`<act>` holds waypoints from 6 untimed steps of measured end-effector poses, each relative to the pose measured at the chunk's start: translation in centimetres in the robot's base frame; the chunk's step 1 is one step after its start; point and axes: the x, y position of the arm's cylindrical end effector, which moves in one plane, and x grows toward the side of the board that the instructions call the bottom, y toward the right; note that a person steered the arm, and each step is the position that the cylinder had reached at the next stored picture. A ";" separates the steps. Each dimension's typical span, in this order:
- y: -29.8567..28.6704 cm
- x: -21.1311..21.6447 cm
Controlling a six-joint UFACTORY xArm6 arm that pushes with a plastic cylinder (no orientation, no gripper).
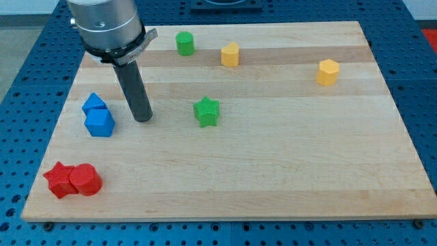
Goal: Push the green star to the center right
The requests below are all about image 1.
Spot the black clamp ring with lever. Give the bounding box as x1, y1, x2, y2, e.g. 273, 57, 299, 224
82, 27, 158, 66

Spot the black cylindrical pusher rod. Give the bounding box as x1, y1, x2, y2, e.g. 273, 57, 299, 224
113, 61, 153, 122

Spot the green star block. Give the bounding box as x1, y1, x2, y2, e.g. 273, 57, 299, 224
193, 96, 220, 128

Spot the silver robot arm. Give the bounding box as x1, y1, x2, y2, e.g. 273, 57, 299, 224
67, 0, 158, 122

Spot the red star block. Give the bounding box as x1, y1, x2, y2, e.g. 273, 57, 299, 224
43, 161, 79, 199

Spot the blue triangle block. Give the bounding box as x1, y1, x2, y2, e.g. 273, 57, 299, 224
82, 92, 107, 115

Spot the blue cube block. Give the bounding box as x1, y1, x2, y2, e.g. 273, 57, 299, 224
84, 109, 115, 137

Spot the green cylinder block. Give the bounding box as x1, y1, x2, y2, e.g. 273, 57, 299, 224
175, 31, 195, 56

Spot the yellow heart block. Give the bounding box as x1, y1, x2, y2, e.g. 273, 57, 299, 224
221, 42, 240, 67

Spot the red cylinder block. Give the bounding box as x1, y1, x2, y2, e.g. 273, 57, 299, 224
69, 163, 102, 196

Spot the wooden board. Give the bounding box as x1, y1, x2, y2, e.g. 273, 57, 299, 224
22, 21, 436, 222

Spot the yellow hexagon block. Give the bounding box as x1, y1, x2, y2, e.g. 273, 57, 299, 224
316, 59, 340, 86

